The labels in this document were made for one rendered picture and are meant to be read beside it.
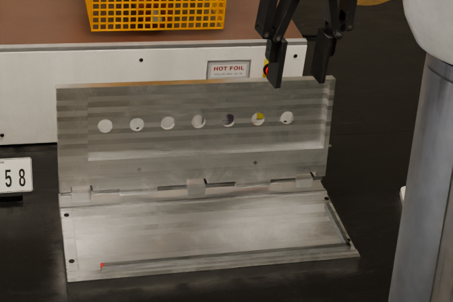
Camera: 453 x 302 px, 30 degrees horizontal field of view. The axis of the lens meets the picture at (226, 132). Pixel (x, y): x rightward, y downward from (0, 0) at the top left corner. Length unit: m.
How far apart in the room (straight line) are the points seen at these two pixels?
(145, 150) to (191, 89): 0.13
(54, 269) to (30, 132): 0.32
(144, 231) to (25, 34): 0.40
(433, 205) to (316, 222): 0.90
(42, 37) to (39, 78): 0.07
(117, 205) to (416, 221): 0.90
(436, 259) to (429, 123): 0.08
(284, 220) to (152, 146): 0.24
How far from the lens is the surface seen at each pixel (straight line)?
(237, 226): 1.33
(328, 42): 1.12
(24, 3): 1.57
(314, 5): 2.13
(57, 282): 1.25
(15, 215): 1.37
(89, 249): 1.28
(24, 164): 1.39
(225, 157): 1.36
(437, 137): 0.46
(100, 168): 1.33
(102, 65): 1.44
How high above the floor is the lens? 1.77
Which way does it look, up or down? 33 degrees down
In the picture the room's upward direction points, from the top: 6 degrees clockwise
